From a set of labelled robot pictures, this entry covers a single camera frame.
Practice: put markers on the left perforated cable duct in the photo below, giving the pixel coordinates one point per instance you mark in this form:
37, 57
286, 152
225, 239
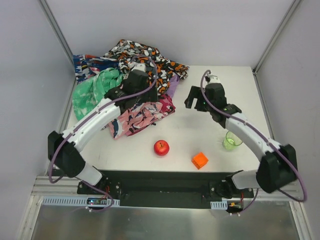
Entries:
79, 201

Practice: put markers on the orange plastic cube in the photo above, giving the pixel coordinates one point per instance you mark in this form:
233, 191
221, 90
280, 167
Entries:
199, 160

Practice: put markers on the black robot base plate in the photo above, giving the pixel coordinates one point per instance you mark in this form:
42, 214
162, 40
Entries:
165, 189

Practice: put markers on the left aluminium frame post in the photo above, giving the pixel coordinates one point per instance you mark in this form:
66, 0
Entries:
56, 29

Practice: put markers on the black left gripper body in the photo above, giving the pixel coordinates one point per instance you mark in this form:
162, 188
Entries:
139, 78

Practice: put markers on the blue white patterned cloth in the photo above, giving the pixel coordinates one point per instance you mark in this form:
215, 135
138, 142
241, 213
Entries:
87, 66

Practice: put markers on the light pink navy patterned cloth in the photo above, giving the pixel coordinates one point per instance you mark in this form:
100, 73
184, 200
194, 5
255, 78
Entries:
135, 119

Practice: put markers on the perforated cable duct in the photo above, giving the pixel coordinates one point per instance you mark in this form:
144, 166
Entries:
79, 201
219, 205

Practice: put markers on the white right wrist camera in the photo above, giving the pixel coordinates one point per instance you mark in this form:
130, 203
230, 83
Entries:
212, 79

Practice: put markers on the aluminium front rail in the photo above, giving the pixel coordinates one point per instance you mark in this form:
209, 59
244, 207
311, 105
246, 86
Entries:
68, 187

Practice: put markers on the red apple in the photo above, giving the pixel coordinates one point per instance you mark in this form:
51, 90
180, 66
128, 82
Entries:
161, 148

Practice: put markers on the right aluminium frame post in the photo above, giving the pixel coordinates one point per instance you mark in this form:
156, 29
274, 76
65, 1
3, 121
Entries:
281, 27

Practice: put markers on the orange black camouflage cloth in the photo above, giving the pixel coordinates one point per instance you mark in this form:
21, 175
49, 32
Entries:
127, 51

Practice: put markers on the green transparent plastic cup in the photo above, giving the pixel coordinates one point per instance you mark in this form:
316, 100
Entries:
231, 141

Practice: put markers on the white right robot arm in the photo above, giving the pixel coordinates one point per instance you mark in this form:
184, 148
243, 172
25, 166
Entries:
277, 163

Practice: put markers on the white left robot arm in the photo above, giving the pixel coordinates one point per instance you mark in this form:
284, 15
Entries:
64, 149

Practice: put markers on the magenta pink camouflage cloth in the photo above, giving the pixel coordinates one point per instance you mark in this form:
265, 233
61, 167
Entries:
167, 107

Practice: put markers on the aluminium frame post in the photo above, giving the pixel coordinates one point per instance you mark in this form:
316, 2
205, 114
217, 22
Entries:
56, 29
281, 27

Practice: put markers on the green white tie-dye cloth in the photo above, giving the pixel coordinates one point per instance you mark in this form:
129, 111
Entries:
90, 92

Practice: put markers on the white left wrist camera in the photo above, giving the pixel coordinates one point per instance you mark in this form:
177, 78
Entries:
137, 66

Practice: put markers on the purple cloth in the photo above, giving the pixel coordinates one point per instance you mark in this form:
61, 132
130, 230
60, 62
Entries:
173, 83

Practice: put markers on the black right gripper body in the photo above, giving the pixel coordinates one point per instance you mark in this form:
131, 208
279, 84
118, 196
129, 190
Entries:
197, 96

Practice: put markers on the right perforated cable duct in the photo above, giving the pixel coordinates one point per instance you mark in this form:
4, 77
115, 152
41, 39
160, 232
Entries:
219, 205

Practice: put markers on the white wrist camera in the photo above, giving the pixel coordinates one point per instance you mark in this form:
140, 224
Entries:
137, 66
212, 79

